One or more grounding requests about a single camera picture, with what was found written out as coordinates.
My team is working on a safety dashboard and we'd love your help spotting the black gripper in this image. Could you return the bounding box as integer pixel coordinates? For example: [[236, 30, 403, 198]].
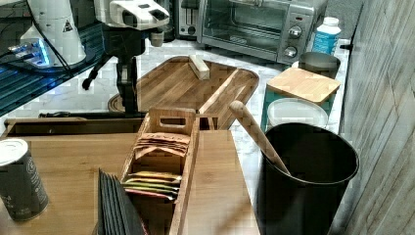
[[102, 23, 146, 115]]

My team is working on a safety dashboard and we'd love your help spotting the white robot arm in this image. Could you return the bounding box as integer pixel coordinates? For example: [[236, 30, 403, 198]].
[[23, 0, 146, 116]]

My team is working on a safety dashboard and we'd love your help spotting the wooden serving tray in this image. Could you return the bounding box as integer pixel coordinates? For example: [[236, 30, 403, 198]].
[[108, 56, 260, 131]]

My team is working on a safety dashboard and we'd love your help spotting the small light wooden block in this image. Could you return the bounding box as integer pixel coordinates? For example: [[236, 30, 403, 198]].
[[189, 55, 210, 80]]

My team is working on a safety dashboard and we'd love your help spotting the silver two-slot toaster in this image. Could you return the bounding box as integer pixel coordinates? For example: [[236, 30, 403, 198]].
[[174, 0, 200, 40]]

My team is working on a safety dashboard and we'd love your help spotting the wooden tea bag organizer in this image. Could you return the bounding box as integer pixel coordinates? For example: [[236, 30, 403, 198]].
[[120, 108, 200, 235]]

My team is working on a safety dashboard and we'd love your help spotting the black coaster stack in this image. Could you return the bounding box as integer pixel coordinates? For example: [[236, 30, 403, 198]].
[[97, 170, 146, 235]]

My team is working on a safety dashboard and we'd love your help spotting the silver toaster oven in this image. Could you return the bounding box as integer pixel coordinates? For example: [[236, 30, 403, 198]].
[[197, 0, 328, 65]]

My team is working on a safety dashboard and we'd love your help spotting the grey cylindrical tin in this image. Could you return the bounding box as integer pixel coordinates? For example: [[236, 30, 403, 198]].
[[0, 138, 49, 221]]

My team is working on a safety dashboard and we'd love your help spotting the teal canister with wooden lid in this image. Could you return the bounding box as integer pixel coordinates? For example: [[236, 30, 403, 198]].
[[261, 68, 341, 130]]

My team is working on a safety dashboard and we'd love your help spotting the clear jar with white lid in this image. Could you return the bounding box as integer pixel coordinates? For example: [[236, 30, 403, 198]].
[[267, 98, 328, 128]]

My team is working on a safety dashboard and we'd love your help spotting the grey metal canister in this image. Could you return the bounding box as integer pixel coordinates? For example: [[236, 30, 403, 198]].
[[299, 52, 341, 79]]

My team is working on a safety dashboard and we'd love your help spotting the white and blue bottle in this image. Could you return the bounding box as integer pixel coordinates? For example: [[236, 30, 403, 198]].
[[311, 17, 342, 55]]

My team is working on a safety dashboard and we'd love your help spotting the black utensil holder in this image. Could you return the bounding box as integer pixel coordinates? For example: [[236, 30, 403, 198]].
[[254, 123, 359, 235]]

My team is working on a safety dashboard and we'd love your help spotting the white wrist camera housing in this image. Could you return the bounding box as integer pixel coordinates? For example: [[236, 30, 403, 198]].
[[94, 0, 169, 30]]

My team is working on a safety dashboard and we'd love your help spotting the wooden utensil handle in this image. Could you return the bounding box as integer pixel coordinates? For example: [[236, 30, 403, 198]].
[[229, 100, 290, 175]]

